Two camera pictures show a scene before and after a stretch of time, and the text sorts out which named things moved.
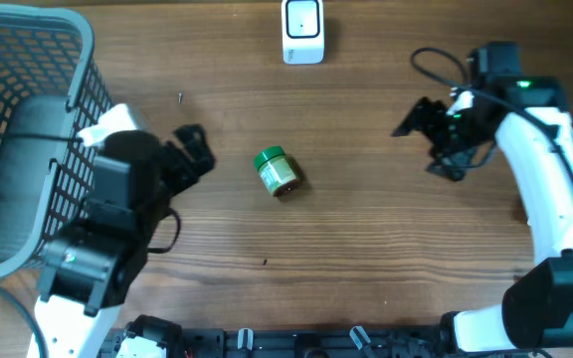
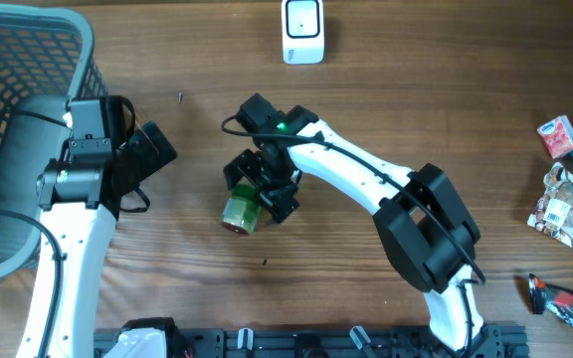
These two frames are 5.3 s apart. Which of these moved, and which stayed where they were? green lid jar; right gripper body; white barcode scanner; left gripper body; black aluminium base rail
Moved: green lid jar; right gripper body; left gripper body
Stayed: white barcode scanner; black aluminium base rail
